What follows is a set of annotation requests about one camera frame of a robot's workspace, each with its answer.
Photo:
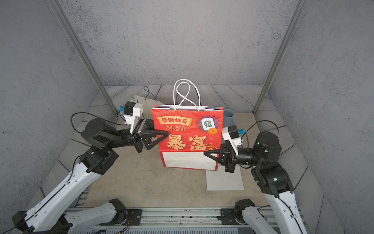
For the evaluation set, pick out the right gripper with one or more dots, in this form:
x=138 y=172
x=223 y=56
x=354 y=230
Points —
x=228 y=158

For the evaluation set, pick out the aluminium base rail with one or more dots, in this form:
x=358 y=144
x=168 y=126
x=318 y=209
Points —
x=252 y=220

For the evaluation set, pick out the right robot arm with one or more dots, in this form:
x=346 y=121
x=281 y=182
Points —
x=272 y=179

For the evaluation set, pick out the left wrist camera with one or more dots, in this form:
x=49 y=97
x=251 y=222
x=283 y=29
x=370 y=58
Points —
x=131 y=113

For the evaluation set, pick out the blue checkered paper bag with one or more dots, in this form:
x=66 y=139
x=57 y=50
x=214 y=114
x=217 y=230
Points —
x=146 y=98

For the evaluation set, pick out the left frame post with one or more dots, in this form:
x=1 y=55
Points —
x=69 y=31

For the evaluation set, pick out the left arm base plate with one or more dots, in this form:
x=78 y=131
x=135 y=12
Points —
x=134 y=216

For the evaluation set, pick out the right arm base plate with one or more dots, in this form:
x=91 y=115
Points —
x=227 y=216

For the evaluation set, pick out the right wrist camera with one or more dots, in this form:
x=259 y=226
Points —
x=233 y=136

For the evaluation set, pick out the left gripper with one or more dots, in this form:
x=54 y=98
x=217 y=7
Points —
x=146 y=134

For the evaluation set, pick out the red paper gift bag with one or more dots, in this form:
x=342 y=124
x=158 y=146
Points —
x=192 y=130

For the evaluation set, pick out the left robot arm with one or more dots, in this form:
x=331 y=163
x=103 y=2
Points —
x=50 y=216

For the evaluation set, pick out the right frame post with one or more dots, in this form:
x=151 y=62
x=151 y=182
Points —
x=300 y=7

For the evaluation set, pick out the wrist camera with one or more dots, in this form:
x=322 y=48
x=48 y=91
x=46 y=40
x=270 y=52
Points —
x=131 y=113
x=233 y=136

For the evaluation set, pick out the white Happy Every Day bag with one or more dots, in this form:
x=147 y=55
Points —
x=221 y=180

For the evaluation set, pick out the frame post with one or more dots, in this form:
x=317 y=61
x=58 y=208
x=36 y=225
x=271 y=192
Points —
x=69 y=31
x=300 y=7

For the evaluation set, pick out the light blue mug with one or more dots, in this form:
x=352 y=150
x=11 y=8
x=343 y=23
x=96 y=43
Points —
x=229 y=119

